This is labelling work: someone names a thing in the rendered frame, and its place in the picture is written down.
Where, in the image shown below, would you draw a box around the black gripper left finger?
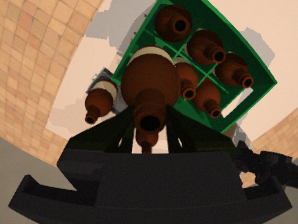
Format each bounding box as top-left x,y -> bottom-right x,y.
64,104 -> 135,153

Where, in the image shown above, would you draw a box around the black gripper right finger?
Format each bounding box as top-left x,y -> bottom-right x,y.
166,104 -> 237,160

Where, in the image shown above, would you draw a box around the green plastic crate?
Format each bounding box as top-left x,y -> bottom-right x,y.
110,0 -> 278,133

